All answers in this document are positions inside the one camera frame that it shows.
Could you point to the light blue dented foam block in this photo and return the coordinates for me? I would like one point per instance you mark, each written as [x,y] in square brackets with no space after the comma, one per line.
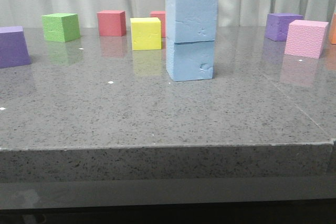
[190,60]

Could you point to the yellow foam block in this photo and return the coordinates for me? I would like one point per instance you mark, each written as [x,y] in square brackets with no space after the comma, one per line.
[146,33]

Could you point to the red foam block left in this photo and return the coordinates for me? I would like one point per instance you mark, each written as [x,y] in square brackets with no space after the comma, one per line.
[111,23]

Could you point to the green foam block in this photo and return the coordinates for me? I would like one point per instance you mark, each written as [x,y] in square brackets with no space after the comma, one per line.
[60,27]

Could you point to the purple foam block right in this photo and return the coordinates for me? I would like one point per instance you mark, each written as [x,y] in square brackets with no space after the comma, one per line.
[277,25]

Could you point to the purple foam block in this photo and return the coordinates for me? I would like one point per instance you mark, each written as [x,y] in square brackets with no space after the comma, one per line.
[14,50]
[277,25]

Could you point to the pink foam block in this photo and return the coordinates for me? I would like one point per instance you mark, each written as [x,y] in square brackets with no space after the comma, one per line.
[306,38]

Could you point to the purple foam block left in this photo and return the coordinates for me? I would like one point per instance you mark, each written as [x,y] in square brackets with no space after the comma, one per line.
[14,50]

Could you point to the orange foam block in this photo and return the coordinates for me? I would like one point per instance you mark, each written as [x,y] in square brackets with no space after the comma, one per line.
[332,30]

